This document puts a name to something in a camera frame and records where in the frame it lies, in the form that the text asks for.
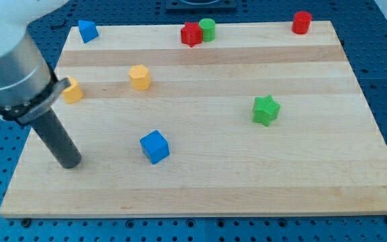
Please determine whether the blue triangular wooden block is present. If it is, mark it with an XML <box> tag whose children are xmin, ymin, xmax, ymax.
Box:
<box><xmin>78</xmin><ymin>20</ymin><xmax>99</xmax><ymax>43</ymax></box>

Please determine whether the yellow hexagonal wooden block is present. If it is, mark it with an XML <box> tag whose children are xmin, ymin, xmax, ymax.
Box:
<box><xmin>128</xmin><ymin>65</ymin><xmax>151</xmax><ymax>91</ymax></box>

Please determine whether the blue wooden cube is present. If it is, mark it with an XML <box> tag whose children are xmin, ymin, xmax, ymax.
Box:
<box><xmin>140</xmin><ymin>130</ymin><xmax>170</xmax><ymax>165</ymax></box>

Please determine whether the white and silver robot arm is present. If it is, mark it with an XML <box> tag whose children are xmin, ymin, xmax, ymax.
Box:
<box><xmin>0</xmin><ymin>0</ymin><xmax>71</xmax><ymax>125</ymax></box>

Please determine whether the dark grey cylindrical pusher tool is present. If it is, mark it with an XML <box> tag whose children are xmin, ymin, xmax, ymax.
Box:
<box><xmin>31</xmin><ymin>109</ymin><xmax>82</xmax><ymax>169</ymax></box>

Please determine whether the red wooden star block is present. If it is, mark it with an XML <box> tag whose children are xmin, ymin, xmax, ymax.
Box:
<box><xmin>180</xmin><ymin>22</ymin><xmax>203</xmax><ymax>48</ymax></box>

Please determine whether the green wooden star block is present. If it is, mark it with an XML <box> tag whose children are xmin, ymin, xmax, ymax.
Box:
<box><xmin>252</xmin><ymin>95</ymin><xmax>281</xmax><ymax>126</ymax></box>

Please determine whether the light wooden board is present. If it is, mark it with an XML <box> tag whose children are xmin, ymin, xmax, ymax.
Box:
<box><xmin>0</xmin><ymin>21</ymin><xmax>387</xmax><ymax>218</ymax></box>

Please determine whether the red wooden cylinder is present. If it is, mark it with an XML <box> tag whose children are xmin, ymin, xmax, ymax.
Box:
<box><xmin>291</xmin><ymin>11</ymin><xmax>312</xmax><ymax>35</ymax></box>

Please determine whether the green wooden cylinder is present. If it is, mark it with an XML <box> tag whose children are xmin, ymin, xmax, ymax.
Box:
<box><xmin>199</xmin><ymin>18</ymin><xmax>216</xmax><ymax>42</ymax></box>

